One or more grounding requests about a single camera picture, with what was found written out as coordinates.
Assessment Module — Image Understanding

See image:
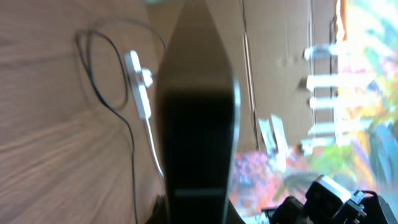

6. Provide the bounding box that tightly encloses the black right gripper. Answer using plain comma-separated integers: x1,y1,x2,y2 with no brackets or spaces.
262,190,397,224

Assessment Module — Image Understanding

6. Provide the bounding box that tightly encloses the Galaxy smartphone with reflective screen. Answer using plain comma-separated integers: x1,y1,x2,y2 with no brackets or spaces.
155,1,241,223

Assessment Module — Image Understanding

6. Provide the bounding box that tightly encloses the black charger cable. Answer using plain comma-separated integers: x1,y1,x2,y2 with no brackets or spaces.
75,18,167,224

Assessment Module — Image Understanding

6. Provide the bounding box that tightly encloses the white charger plug adapter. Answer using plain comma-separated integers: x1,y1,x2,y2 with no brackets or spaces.
141,68,154,88

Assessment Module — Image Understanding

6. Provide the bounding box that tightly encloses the cardboard board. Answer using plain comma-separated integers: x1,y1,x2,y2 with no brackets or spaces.
146,0,346,153

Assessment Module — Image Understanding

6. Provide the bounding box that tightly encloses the white power strip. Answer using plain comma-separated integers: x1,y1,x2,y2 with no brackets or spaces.
124,50,152,119

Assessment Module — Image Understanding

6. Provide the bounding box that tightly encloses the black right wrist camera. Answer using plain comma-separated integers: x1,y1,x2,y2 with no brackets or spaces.
304,174,351,223

